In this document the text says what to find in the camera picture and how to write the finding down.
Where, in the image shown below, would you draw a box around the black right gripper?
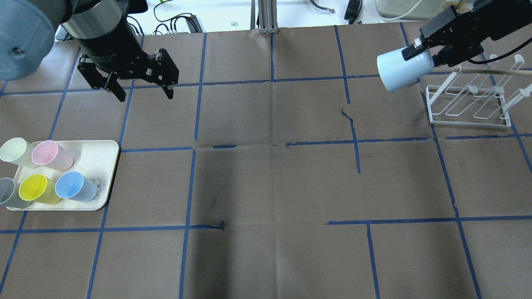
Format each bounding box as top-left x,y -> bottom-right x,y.
401,0 -> 532,67

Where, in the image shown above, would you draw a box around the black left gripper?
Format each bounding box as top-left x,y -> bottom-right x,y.
77,19 -> 179,102

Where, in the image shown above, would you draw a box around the light blue cup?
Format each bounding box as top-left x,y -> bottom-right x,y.
377,47 -> 434,92

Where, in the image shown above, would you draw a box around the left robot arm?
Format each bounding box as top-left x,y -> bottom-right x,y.
0,0 -> 179,102

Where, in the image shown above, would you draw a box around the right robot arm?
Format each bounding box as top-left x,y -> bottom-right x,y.
401,0 -> 532,67

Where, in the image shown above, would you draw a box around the pink cup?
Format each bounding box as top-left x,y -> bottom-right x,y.
32,140 -> 74,172

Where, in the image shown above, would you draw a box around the blue cup on tray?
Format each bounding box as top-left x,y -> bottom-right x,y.
54,172 -> 98,203

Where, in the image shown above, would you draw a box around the light green cup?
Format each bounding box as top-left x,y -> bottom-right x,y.
0,137 -> 38,169

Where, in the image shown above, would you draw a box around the yellow cup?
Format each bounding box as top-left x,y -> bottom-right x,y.
18,174 -> 62,205

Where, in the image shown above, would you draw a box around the grey cup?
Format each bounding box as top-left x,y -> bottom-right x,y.
0,178 -> 33,208

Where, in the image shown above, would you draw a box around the cream plastic tray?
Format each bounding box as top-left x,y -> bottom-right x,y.
20,140 -> 120,211

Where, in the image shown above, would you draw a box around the white wire cup rack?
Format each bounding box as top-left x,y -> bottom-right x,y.
425,54 -> 531,127

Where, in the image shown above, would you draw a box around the black cables on desk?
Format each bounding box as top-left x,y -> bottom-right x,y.
125,0 -> 204,36

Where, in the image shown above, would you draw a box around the aluminium frame post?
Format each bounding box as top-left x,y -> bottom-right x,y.
251,0 -> 279,34

